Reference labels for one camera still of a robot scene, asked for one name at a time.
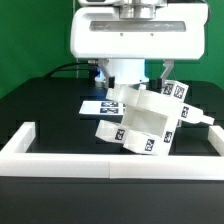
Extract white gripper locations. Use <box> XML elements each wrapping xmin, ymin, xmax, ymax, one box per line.
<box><xmin>70</xmin><ymin>3</ymin><xmax>208</xmax><ymax>88</ymax></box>

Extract white chair back frame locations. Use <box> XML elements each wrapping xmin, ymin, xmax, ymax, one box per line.
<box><xmin>106</xmin><ymin>85</ymin><xmax>214</xmax><ymax>125</ymax></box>

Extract small tagged cube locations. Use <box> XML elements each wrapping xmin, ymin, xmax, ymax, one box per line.
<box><xmin>161</xmin><ymin>80</ymin><xmax>188</xmax><ymax>102</ymax></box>

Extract white chair seat part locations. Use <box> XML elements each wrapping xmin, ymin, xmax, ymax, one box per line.
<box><xmin>121</xmin><ymin>106</ymin><xmax>178</xmax><ymax>156</ymax></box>

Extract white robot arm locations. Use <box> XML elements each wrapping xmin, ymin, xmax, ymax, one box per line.
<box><xmin>70</xmin><ymin>0</ymin><xmax>209</xmax><ymax>85</ymax></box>

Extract white marker base sheet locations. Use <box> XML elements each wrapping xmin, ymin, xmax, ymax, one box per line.
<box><xmin>79</xmin><ymin>101</ymin><xmax>125</xmax><ymax>115</ymax></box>

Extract white U-shaped fence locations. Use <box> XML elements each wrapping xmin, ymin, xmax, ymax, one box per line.
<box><xmin>0</xmin><ymin>122</ymin><xmax>224</xmax><ymax>180</ymax></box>

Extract black cable on table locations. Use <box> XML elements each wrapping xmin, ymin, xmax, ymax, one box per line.
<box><xmin>44</xmin><ymin>61</ymin><xmax>101</xmax><ymax>79</ymax></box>

